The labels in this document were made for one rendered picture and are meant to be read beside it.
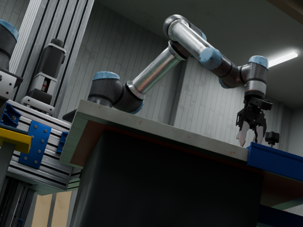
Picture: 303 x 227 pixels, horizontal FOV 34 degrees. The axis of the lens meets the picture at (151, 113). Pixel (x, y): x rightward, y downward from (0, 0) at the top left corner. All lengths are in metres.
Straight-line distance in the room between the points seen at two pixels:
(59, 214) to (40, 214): 0.32
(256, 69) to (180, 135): 0.61
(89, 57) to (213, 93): 3.18
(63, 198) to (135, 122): 7.55
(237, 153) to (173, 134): 0.19
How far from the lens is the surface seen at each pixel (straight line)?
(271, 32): 10.33
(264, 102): 1.73
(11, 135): 1.64
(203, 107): 11.28
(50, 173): 2.04
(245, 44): 10.82
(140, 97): 2.32
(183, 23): 2.10
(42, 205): 8.73
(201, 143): 1.37
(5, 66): 2.11
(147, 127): 1.33
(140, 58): 10.61
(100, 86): 2.25
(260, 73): 1.86
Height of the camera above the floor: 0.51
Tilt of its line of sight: 22 degrees up
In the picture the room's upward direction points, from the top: 13 degrees clockwise
